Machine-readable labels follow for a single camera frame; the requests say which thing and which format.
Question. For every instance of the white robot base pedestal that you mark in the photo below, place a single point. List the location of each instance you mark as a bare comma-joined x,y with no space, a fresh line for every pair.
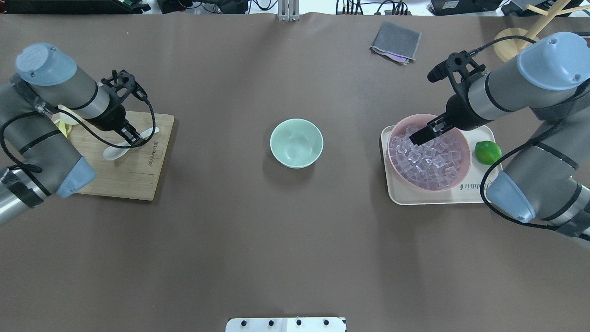
287,324

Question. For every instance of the cream serving tray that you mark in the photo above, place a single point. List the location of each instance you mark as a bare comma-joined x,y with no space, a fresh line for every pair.
401,192

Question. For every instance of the mint green bowl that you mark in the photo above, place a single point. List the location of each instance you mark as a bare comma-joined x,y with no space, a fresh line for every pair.
296,143

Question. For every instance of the wooden mug tree stand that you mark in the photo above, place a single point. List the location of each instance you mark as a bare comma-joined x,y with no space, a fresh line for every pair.
509,48

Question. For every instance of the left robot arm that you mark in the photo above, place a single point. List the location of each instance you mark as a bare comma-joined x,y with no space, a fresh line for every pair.
44,161

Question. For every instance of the wooden cutting board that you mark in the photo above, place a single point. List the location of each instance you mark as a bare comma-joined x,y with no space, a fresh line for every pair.
135,174

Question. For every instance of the white ceramic spoon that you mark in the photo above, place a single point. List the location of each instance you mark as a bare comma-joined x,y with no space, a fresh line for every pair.
112,153

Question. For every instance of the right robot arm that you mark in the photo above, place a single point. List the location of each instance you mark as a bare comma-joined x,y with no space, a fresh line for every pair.
551,78

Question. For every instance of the pile of clear ice cubes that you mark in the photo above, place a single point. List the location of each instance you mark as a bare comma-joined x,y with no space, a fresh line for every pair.
434,165

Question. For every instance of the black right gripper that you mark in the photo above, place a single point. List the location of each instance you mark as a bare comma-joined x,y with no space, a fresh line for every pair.
462,113

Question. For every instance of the pink bowl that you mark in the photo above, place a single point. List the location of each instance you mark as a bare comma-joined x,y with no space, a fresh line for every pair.
420,121

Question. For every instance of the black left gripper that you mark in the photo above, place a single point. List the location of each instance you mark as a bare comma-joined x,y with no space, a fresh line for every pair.
109,119

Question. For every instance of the green lime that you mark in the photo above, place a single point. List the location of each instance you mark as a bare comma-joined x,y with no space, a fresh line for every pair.
487,152

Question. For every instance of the grey folded cloth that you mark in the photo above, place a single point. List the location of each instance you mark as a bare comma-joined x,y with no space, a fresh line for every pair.
397,43

